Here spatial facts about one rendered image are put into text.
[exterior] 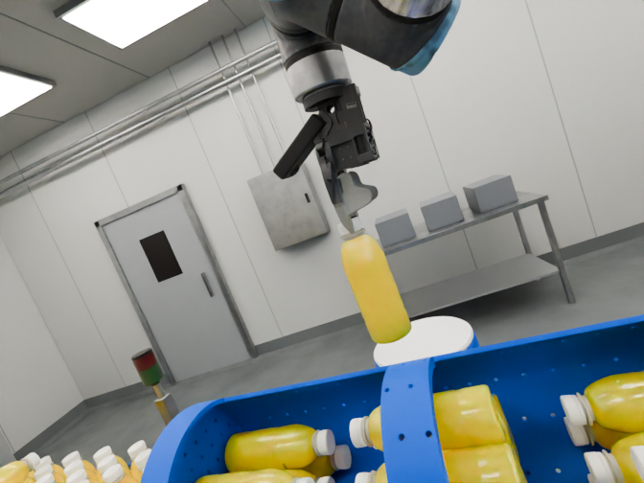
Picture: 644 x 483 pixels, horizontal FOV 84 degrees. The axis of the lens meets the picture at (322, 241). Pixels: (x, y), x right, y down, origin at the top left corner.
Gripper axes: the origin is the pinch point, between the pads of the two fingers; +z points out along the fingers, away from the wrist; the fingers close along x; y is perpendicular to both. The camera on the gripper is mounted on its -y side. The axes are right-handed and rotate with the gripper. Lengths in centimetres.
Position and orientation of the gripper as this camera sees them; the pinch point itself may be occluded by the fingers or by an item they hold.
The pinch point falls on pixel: (349, 223)
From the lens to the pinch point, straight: 57.9
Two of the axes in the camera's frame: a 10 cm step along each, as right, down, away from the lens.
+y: 9.1, -2.4, -3.4
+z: 3.0, 9.4, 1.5
